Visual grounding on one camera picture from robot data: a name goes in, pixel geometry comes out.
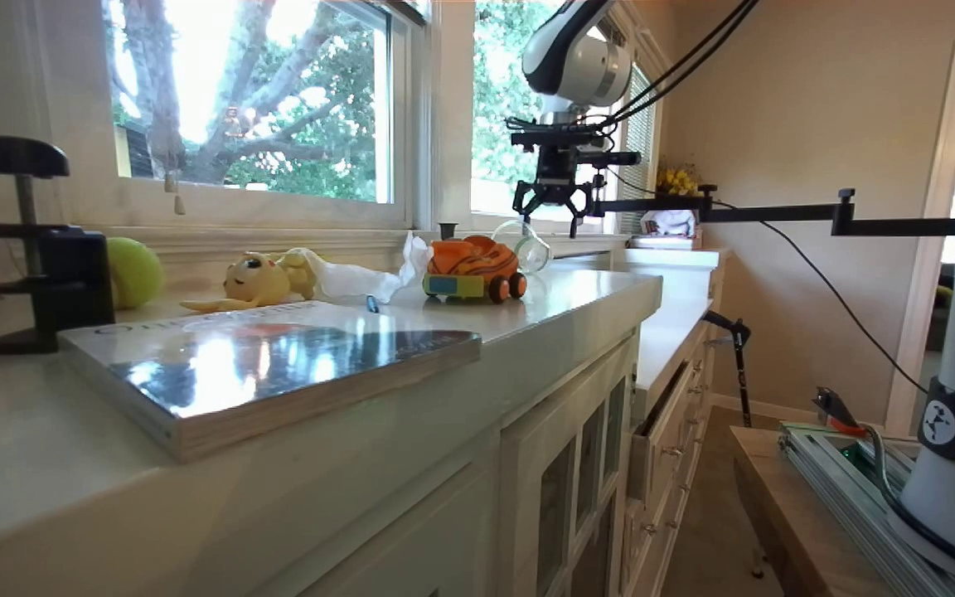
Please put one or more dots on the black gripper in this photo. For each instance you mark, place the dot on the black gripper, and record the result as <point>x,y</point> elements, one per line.
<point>558,167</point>

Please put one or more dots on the orange toy train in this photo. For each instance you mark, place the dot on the orange toy train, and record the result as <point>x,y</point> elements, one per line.
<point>477,268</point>

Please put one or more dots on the white framed glass window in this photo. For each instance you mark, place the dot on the white framed glass window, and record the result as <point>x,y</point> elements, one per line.
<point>268,87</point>
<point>498,112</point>

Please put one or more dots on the yellow decoration on shelf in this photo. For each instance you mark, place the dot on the yellow decoration on shelf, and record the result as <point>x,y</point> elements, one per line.
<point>677,179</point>

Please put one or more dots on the white plastic bag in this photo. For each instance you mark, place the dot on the white plastic bag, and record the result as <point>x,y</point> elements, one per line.
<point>356,278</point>

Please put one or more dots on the black tripod stand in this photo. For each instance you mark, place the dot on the black tripod stand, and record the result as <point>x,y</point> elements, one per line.
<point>737,354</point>

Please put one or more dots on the white drawer cabinet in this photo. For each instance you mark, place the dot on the white drawer cabinet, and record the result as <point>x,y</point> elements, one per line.
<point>672,441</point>

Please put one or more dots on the white glass door cabinet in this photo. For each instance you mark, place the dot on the white glass door cabinet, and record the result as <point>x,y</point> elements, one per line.
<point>566,475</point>

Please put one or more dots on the yellow plush toy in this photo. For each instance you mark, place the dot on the yellow plush toy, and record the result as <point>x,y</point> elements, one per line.
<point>252,279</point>

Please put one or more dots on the shiny hardcover book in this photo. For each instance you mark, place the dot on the shiny hardcover book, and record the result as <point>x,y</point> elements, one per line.
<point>268,369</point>

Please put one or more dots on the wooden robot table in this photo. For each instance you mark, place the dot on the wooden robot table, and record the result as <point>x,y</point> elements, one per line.
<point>796,519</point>

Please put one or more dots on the green tennis ball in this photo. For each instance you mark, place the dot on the green tennis ball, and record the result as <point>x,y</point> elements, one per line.
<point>133,269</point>

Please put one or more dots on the black table clamp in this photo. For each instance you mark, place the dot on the black table clamp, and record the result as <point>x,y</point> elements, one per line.
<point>68,278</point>

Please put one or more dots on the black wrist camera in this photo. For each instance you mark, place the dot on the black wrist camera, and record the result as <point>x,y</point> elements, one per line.
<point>555,134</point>

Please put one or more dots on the black stereo camera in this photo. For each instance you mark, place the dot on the black stereo camera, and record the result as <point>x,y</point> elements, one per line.
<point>617,156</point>

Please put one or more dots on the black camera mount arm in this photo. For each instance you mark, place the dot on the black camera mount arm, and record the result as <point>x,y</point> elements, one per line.
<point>778,211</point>

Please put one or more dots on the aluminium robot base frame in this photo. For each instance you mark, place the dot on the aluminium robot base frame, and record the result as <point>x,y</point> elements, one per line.
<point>864,500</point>

